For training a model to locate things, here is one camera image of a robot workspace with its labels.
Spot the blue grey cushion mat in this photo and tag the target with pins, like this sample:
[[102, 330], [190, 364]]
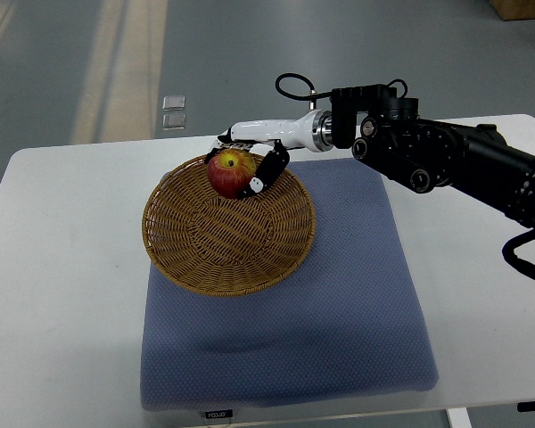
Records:
[[347, 322]]

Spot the white table leg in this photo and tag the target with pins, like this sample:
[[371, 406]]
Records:
[[458, 418]]

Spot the red yellow apple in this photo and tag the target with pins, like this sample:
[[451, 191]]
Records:
[[230, 171]]

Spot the wooden box corner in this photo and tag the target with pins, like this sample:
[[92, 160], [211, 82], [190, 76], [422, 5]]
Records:
[[514, 10]]

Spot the black table label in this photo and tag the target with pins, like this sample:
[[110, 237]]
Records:
[[219, 414]]

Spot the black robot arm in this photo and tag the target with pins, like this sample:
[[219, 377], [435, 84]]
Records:
[[384, 131]]

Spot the upper metal floor plate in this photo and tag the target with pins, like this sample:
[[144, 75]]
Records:
[[173, 103]]

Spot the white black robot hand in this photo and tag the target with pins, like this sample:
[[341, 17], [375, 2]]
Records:
[[313, 132]]

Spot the metal floor plate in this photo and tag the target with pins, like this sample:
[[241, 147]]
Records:
[[173, 121], [173, 103]]

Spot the brown wicker basket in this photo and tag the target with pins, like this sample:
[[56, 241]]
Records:
[[220, 247]]

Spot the lower metal floor plate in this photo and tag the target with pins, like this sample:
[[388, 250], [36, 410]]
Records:
[[173, 121]]

